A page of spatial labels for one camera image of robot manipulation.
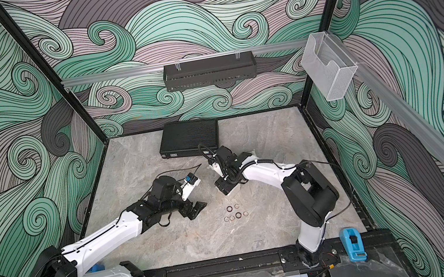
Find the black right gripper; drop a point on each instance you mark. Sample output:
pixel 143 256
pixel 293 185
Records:
pixel 222 185

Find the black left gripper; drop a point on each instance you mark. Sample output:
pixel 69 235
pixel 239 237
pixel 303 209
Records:
pixel 192 214

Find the white gift box lid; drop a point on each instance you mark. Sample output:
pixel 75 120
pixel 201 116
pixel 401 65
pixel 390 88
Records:
pixel 253 154

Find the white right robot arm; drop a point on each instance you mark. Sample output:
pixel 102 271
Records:
pixel 311 195

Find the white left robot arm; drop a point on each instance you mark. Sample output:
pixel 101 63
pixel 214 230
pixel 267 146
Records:
pixel 166 196

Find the black ribbed hard case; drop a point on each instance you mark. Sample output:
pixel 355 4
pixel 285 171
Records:
pixel 181 139

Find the blue tape dispenser right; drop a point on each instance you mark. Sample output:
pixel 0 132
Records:
pixel 353 244

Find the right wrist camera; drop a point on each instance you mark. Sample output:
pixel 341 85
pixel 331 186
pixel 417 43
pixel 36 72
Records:
pixel 217 169

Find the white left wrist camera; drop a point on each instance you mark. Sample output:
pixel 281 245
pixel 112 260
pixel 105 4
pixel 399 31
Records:
pixel 190 182

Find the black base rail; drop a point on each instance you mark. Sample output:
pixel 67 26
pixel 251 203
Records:
pixel 286 258

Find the black wall shelf tray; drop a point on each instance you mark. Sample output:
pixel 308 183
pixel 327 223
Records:
pixel 209 72

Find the black corner frame post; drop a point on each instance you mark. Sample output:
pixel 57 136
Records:
pixel 26 44

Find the aluminium wall rail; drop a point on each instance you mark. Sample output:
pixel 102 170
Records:
pixel 158 67

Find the clear plastic wall holder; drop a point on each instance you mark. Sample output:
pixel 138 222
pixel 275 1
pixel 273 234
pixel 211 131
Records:
pixel 327 62

